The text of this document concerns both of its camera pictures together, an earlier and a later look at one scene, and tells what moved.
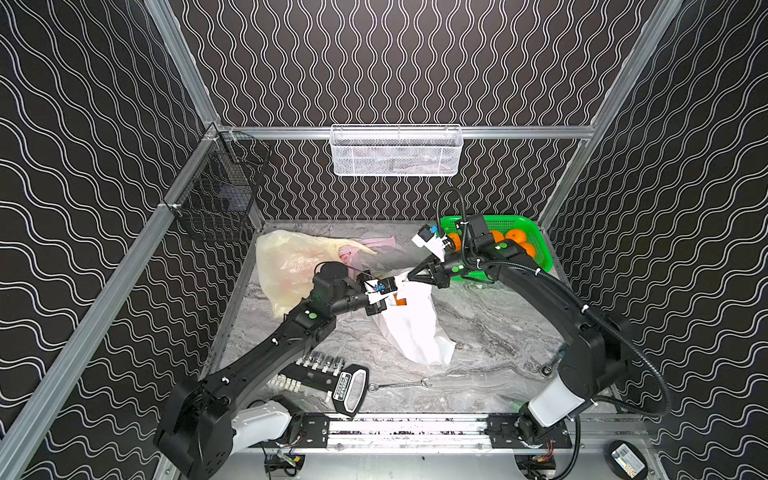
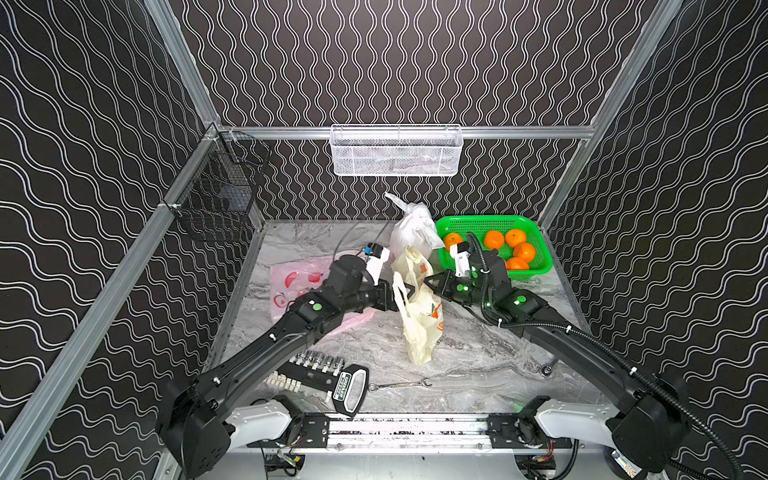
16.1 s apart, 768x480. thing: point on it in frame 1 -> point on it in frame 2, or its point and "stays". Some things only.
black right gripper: x=432 y=264 -> x=444 y=284
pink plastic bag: x=352 y=256 -> x=290 y=279
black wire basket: x=214 y=201 stays
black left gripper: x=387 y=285 stays
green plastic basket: x=526 y=223 stays
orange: x=528 y=248 stays
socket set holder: x=315 y=371 stays
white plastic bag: x=410 y=324 -> x=417 y=227
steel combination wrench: x=374 y=387 stays
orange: x=516 y=235 stays
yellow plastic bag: x=286 y=264 -> x=418 y=302
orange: x=498 y=236 stays
